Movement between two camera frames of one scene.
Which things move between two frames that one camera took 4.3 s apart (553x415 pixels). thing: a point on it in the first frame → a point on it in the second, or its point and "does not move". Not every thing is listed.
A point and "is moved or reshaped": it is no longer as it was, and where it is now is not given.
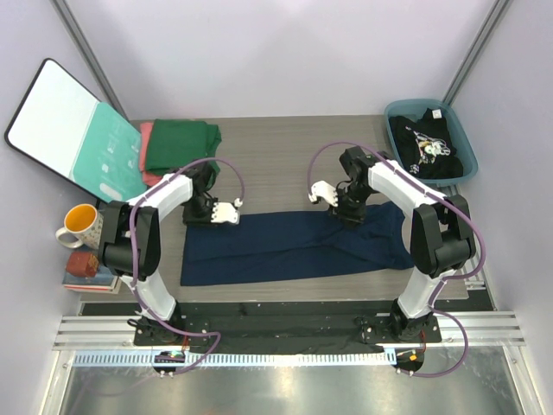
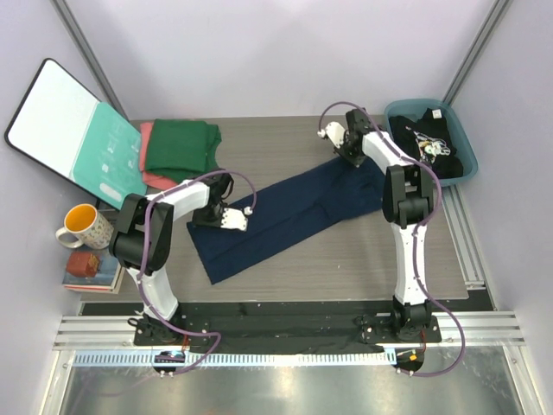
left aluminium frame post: [89, 57] does not move
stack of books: [104, 281] does not move
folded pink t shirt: [149, 180] does not move
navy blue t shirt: [266, 245] is moved or reshaped
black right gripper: [349, 217] → [356, 162]
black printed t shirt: [427, 146] does not move
